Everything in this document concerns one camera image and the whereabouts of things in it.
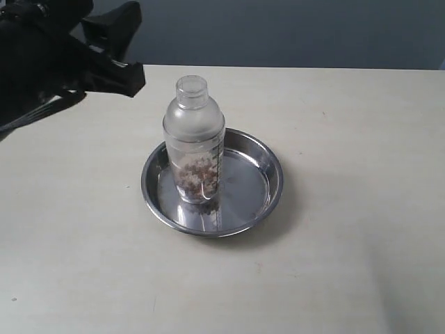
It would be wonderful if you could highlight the round stainless steel tray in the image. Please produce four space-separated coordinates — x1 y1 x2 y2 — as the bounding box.
141 128 284 238

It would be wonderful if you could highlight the clear plastic shaker bottle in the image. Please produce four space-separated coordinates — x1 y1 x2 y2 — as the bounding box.
163 75 225 204

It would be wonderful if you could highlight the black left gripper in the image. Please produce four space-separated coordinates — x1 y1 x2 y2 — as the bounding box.
1 1 145 138

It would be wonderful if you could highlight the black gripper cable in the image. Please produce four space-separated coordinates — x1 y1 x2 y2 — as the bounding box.
0 89 87 134

